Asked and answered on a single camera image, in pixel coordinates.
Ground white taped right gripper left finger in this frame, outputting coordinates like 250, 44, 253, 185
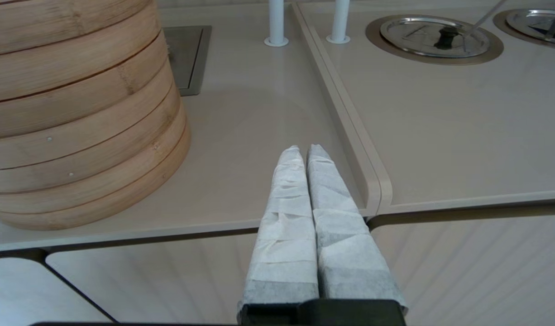
238, 145, 320, 314

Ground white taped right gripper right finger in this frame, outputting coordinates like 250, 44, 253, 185
306, 144, 408, 313

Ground steel lid with black knob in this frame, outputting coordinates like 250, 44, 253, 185
366, 14, 504, 66
493, 9, 555, 48

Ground tall bamboo steamer stack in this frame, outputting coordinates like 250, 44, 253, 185
0, 0, 192, 231

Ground beige cabinet door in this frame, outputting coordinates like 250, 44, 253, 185
0, 257, 113, 326
370, 212, 555, 326
47, 232, 260, 326

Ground recessed steel steam panel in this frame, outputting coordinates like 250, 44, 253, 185
163, 25, 212, 97

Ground white metal pole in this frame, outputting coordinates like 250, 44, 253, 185
264, 0, 289, 48
325, 0, 351, 45

